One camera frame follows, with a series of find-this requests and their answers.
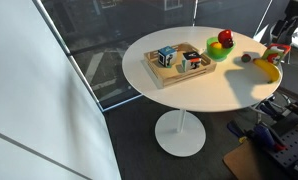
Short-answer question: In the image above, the orange plushy cube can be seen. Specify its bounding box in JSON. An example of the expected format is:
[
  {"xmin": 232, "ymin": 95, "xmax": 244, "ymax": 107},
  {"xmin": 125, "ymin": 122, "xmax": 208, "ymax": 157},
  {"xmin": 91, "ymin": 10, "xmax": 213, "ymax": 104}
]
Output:
[{"xmin": 260, "ymin": 43, "xmax": 292, "ymax": 67}]

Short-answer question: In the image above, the wooden slatted crate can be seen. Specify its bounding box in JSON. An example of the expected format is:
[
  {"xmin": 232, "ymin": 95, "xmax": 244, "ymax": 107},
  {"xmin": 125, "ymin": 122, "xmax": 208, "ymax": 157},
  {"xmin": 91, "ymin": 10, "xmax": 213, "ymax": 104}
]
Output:
[{"xmin": 143, "ymin": 41, "xmax": 218, "ymax": 89}]

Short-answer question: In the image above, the blue plush cube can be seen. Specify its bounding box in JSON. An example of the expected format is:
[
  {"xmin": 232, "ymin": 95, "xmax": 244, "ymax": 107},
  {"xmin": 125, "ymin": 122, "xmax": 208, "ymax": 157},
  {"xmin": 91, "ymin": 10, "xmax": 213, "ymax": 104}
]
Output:
[{"xmin": 157, "ymin": 45, "xmax": 178, "ymax": 69}]

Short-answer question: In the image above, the green plastic bowl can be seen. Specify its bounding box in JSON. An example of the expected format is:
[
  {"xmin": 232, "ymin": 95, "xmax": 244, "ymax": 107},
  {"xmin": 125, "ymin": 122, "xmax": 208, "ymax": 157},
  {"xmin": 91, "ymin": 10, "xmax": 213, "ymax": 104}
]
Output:
[{"xmin": 206, "ymin": 36, "xmax": 237, "ymax": 63}]

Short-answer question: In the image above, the yellow toy lemon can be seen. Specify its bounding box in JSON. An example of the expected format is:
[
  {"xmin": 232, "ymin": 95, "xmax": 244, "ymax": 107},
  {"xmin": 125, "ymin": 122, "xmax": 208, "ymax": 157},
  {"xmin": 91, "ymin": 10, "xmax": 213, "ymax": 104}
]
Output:
[{"xmin": 210, "ymin": 41, "xmax": 224, "ymax": 51}]

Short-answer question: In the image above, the dark purple toy plum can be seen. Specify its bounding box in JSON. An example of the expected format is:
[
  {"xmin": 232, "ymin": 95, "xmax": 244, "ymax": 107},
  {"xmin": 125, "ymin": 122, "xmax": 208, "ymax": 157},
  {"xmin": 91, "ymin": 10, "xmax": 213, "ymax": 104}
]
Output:
[{"xmin": 222, "ymin": 39, "xmax": 236, "ymax": 50}]

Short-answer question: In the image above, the red toy apple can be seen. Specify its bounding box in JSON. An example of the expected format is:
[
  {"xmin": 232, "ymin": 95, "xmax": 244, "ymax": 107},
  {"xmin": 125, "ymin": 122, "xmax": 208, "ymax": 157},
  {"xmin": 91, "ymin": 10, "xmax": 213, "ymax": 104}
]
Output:
[{"xmin": 217, "ymin": 29, "xmax": 234, "ymax": 44}]

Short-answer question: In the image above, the red toy strawberry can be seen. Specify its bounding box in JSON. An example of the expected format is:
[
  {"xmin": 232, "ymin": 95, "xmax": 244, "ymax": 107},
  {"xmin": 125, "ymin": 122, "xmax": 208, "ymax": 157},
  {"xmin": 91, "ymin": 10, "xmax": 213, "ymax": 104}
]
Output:
[{"xmin": 240, "ymin": 53, "xmax": 252, "ymax": 64}]

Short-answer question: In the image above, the yellow toy banana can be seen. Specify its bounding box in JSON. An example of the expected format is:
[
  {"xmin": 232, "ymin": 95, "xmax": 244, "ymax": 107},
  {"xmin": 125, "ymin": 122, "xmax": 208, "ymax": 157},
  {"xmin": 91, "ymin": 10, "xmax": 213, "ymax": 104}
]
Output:
[{"xmin": 252, "ymin": 57, "xmax": 282, "ymax": 84}]

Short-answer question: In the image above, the brown flat board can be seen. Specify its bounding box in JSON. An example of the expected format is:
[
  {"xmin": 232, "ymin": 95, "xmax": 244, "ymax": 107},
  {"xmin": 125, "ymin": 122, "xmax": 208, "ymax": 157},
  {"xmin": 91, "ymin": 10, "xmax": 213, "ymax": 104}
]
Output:
[{"xmin": 222, "ymin": 141, "xmax": 278, "ymax": 180}]

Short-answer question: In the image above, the dark perforated mounting board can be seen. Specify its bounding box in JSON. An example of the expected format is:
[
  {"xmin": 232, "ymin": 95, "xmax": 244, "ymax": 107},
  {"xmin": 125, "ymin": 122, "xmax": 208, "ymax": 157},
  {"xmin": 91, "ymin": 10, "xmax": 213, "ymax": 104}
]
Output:
[{"xmin": 265, "ymin": 122, "xmax": 298, "ymax": 180}]

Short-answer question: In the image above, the white table pedestal base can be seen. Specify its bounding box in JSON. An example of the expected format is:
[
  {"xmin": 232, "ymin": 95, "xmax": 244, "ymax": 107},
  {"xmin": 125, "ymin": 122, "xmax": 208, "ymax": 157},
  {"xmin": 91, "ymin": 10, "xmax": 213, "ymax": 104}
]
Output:
[{"xmin": 154, "ymin": 109, "xmax": 207, "ymax": 158}]

